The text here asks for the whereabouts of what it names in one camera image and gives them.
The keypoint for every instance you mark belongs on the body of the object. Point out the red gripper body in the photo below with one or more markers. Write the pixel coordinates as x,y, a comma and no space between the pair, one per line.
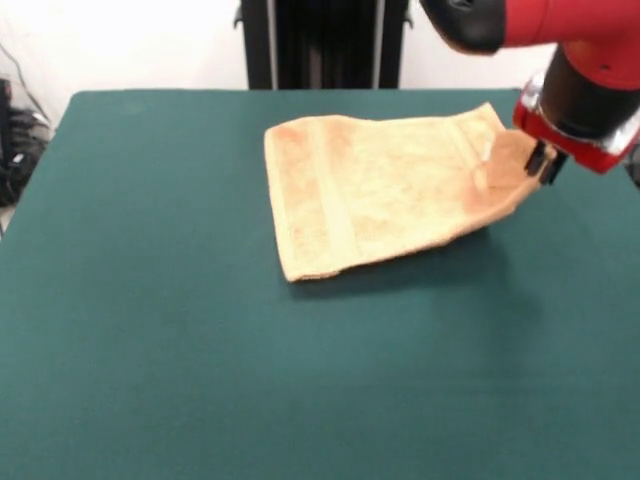
575,147

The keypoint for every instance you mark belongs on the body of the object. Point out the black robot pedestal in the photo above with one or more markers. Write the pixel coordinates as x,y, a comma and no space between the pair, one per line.
325,50

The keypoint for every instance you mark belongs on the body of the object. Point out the tan terry towel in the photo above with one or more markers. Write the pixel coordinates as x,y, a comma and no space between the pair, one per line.
375,190

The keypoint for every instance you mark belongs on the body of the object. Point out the dark green table cloth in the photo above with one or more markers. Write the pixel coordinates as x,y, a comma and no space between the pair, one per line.
150,350

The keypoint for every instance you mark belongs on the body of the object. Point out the dark stand base with knob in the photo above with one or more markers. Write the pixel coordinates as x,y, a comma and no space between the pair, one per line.
25,150

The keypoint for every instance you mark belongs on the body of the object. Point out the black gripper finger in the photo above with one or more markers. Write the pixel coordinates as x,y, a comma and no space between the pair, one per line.
552,170
535,160

